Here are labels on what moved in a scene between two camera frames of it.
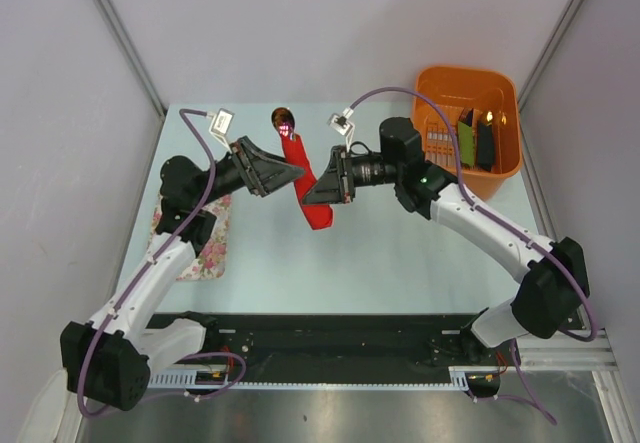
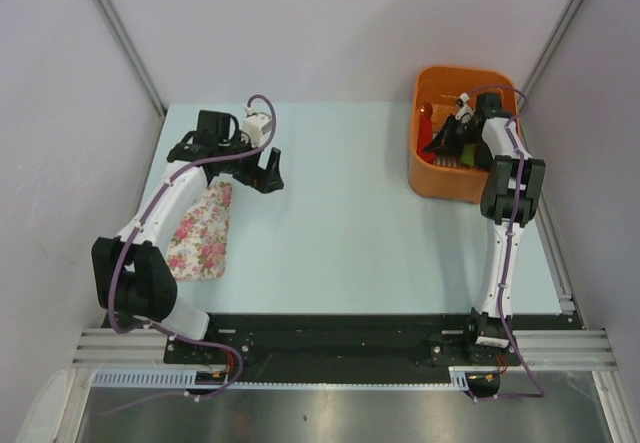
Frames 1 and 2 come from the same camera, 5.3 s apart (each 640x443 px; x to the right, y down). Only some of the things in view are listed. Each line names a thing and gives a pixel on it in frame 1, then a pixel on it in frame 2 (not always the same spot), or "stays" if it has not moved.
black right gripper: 335,187 -> 443,143
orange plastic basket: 483,104 stays
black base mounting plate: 348,347 stays
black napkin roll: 485,145 stays
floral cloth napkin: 210,262 stays
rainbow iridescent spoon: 283,119 -> 427,110
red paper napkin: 294,150 -> 425,135
